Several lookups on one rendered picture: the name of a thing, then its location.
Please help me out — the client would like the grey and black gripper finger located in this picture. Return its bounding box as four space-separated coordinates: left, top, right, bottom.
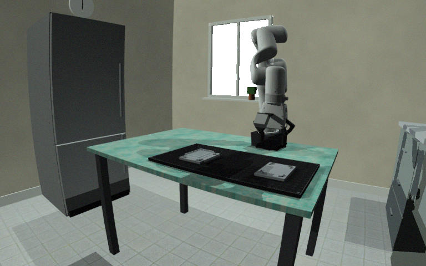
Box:
255 127 265 142
281 118 295 146

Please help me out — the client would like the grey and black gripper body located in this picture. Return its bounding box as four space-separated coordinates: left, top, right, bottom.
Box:
261 101 288 130

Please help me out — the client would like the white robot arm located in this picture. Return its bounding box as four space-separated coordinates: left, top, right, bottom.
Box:
250 25 288 135

